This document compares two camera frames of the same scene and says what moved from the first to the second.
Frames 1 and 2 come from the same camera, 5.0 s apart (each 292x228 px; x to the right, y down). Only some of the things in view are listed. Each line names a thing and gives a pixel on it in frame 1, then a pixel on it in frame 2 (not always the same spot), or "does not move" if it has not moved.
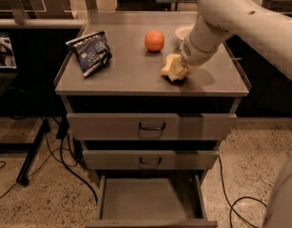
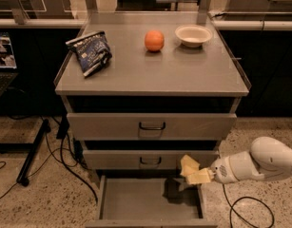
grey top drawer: [151, 126] does not move
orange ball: [154, 41] does not move
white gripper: [192, 55] to [221, 170]
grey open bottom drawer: [152, 201] does not move
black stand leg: [22, 176] does not move
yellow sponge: [174, 66] to [188, 165]
